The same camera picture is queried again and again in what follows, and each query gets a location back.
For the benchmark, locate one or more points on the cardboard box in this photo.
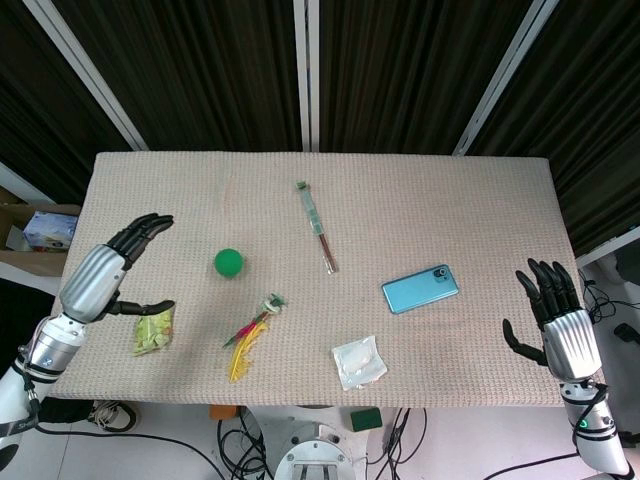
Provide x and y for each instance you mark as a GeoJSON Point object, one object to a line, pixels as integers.
{"type": "Point", "coordinates": [30, 235]}

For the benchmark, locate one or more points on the white plastic sachet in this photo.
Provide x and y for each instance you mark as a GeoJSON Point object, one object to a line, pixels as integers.
{"type": "Point", "coordinates": [359, 361]}

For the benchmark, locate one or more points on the black and white sneaker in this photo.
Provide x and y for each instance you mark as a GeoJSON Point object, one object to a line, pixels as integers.
{"type": "Point", "coordinates": [112, 415]}

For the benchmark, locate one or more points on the packaged chopsticks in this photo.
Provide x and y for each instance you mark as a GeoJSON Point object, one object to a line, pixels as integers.
{"type": "Point", "coordinates": [317, 230]}

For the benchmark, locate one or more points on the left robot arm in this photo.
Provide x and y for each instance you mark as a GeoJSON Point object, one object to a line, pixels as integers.
{"type": "Point", "coordinates": [35, 360]}

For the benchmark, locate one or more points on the feather shuttlecock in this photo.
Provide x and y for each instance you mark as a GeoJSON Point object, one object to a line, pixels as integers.
{"type": "Point", "coordinates": [250, 335]}

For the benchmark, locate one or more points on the green ball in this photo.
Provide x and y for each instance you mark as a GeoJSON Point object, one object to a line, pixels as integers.
{"type": "Point", "coordinates": [229, 263]}

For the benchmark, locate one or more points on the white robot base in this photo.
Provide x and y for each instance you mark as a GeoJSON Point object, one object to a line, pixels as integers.
{"type": "Point", "coordinates": [315, 452]}

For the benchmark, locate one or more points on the blue tissue pack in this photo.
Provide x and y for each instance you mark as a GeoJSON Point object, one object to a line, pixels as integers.
{"type": "Point", "coordinates": [50, 231]}

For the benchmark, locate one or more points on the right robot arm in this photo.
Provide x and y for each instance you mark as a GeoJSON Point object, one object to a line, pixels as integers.
{"type": "Point", "coordinates": [592, 425]}

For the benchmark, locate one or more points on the blue smartphone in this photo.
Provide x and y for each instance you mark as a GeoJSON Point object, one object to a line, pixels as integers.
{"type": "Point", "coordinates": [420, 290]}

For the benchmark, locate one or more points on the green block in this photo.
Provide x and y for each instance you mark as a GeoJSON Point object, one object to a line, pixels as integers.
{"type": "Point", "coordinates": [365, 419]}

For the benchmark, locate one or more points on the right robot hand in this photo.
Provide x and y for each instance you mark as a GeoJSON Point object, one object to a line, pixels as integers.
{"type": "Point", "coordinates": [570, 345]}

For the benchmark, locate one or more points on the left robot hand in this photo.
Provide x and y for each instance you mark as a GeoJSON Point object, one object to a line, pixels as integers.
{"type": "Point", "coordinates": [95, 280]}

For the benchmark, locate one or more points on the clear bag of green snacks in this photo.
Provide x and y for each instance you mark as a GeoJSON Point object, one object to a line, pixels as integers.
{"type": "Point", "coordinates": [155, 332]}

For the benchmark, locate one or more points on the beige woven table mat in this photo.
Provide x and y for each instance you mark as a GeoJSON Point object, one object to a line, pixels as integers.
{"type": "Point", "coordinates": [320, 280]}

